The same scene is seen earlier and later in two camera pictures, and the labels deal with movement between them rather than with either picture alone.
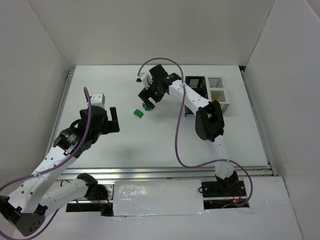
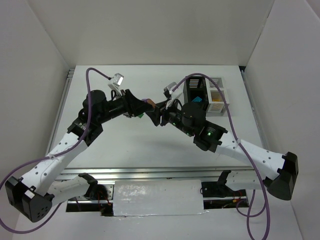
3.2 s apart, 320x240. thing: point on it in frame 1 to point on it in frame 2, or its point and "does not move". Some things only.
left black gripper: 110,124 to 127,102
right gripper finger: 147,102 to 155,116
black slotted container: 197,84 does not move
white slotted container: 216,91 does not move
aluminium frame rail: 160,173 does not move
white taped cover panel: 160,197 does not move
